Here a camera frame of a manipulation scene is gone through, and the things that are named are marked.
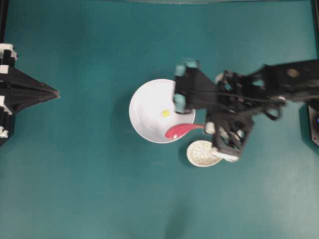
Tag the speckled teardrop spoon rest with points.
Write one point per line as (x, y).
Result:
(199, 154)

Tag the pink plastic spoon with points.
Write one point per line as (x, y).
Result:
(180, 130)

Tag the white round bowl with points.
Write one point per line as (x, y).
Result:
(146, 106)

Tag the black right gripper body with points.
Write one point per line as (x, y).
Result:
(230, 122)

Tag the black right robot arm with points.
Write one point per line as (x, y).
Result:
(273, 86)

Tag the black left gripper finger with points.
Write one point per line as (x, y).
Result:
(14, 101)
(16, 77)

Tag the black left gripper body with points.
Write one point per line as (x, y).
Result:
(8, 57)

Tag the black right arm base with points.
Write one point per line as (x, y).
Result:
(309, 126)

